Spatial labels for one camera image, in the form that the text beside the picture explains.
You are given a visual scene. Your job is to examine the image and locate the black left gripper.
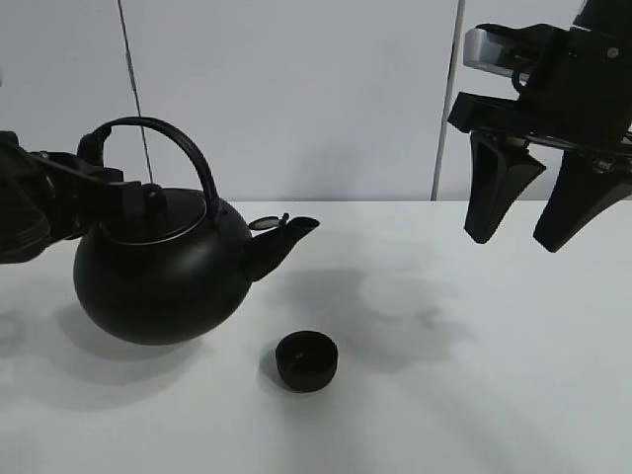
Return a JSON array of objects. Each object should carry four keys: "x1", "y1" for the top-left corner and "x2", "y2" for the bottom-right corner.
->
[{"x1": 1, "y1": 130, "x2": 166, "y2": 265}]

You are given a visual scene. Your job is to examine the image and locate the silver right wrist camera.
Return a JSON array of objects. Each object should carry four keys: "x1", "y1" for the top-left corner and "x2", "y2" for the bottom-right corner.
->
[{"x1": 462, "y1": 24, "x2": 568, "y2": 80}]

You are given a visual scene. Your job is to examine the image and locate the black metal tea kettle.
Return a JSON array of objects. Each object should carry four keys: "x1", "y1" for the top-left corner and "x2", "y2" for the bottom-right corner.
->
[{"x1": 73, "y1": 117, "x2": 320, "y2": 346}]

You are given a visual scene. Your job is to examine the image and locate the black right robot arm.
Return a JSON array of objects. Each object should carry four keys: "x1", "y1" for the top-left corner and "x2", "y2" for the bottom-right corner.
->
[{"x1": 448, "y1": 1, "x2": 631, "y2": 252}]

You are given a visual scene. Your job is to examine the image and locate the small black teacup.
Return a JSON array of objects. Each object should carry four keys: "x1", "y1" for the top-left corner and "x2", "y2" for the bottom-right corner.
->
[{"x1": 275, "y1": 330, "x2": 339, "y2": 393}]

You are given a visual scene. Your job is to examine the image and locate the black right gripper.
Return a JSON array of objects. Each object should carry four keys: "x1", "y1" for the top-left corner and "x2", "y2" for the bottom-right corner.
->
[{"x1": 448, "y1": 28, "x2": 631, "y2": 253}]

